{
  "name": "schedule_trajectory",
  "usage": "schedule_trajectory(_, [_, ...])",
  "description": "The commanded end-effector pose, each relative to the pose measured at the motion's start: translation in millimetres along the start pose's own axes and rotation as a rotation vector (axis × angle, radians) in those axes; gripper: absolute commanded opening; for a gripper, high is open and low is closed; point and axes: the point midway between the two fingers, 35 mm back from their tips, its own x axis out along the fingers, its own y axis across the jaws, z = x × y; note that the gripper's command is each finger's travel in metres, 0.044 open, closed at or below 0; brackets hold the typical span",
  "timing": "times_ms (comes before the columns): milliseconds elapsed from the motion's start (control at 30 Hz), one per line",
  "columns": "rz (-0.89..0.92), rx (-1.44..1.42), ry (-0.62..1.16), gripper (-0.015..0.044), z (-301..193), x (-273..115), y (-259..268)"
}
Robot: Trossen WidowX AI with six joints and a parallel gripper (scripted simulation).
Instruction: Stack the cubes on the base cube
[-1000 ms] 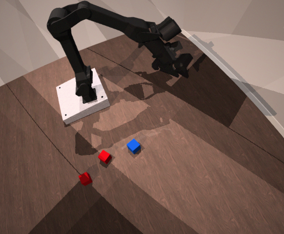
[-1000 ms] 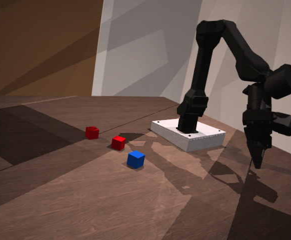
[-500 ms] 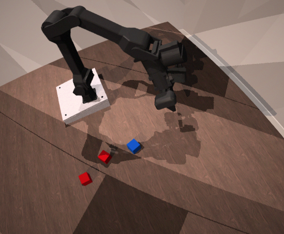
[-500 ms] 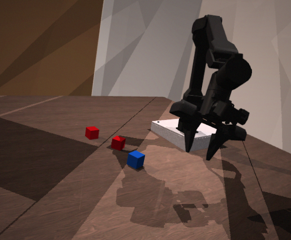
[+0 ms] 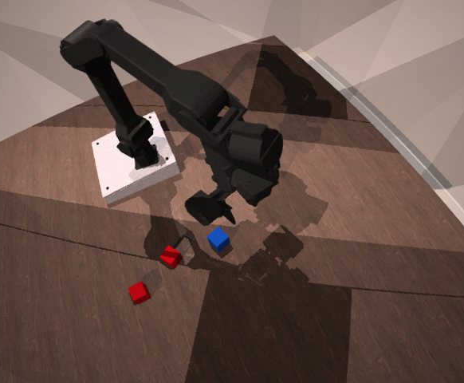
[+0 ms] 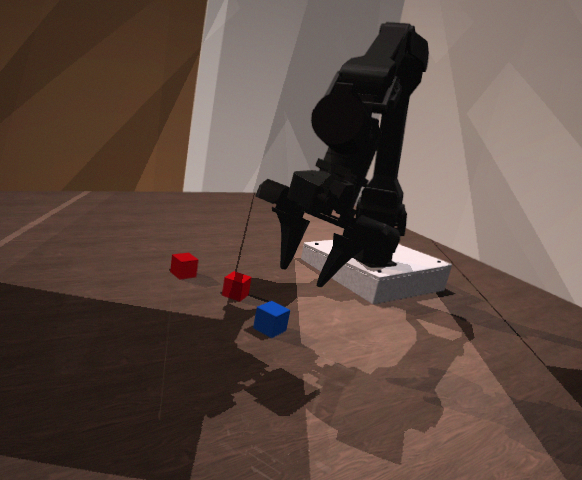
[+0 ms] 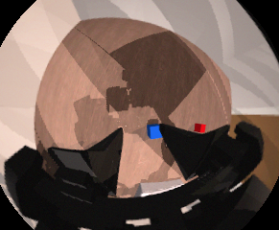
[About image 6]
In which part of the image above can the red cube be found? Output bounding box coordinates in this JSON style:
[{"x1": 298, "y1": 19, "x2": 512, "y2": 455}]
[
  {"x1": 222, "y1": 271, "x2": 252, "y2": 302},
  {"x1": 170, "y1": 253, "x2": 198, "y2": 280}
]

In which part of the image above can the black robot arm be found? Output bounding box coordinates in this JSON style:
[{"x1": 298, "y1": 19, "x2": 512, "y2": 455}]
[{"x1": 287, "y1": 22, "x2": 429, "y2": 236}]

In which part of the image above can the blue cube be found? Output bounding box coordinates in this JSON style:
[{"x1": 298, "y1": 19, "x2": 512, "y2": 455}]
[{"x1": 253, "y1": 301, "x2": 290, "y2": 338}]

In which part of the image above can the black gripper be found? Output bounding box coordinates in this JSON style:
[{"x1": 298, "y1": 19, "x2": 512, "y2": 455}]
[{"x1": 255, "y1": 153, "x2": 400, "y2": 287}]

